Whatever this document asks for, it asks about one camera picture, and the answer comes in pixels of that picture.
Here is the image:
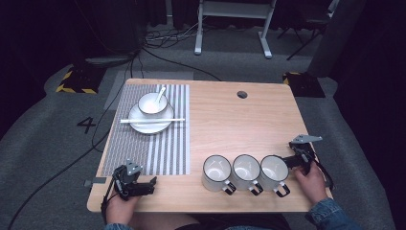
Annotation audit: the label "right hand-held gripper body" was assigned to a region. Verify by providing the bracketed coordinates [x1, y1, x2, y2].
[288, 133, 324, 176]

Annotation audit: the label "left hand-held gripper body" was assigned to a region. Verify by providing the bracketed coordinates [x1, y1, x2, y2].
[112, 158, 144, 201]

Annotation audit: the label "white mug black rim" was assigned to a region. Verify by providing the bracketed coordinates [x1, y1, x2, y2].
[201, 154, 237, 196]
[232, 153, 265, 196]
[259, 154, 292, 198]

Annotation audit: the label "person's left hand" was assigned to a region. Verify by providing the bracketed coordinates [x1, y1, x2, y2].
[104, 191, 142, 225]

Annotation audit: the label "person's right hand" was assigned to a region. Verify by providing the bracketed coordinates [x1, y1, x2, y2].
[293, 162, 330, 206]

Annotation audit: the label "grey striped placemat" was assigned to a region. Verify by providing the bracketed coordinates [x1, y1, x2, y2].
[101, 83, 192, 177]

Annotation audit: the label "grey tape strip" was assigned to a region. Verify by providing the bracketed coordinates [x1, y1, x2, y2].
[83, 176, 108, 188]

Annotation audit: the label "white plate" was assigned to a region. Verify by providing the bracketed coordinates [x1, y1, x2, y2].
[127, 102, 175, 135]

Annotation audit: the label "white chopstick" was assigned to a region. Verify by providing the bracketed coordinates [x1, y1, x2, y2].
[120, 119, 186, 125]
[120, 117, 186, 123]

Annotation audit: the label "black yellow striped base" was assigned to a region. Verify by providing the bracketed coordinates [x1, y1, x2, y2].
[55, 64, 107, 96]
[282, 71, 327, 99]

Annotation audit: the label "person's legs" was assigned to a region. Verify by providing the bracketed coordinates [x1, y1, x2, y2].
[130, 213, 292, 230]

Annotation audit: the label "white bowl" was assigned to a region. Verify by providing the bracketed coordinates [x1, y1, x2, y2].
[137, 92, 169, 116]

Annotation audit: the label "white spoon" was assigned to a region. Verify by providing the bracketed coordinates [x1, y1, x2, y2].
[154, 86, 168, 105]

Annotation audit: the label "black tripod stand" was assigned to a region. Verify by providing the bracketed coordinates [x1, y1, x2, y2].
[277, 17, 324, 61]

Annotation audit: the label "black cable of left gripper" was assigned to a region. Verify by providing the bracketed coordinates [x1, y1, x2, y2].
[101, 176, 119, 224]

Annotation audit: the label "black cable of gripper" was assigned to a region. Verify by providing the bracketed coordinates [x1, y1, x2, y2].
[101, 176, 119, 224]
[314, 158, 335, 192]

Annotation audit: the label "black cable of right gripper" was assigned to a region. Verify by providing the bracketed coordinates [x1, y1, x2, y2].
[314, 158, 335, 192]

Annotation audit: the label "long black floor cable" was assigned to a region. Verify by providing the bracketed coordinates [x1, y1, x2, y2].
[6, 52, 137, 230]

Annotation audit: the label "bundle of floor cables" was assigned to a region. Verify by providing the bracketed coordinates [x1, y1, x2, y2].
[143, 20, 205, 50]

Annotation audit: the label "white metal desk frame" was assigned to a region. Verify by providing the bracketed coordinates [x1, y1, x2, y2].
[193, 0, 279, 59]

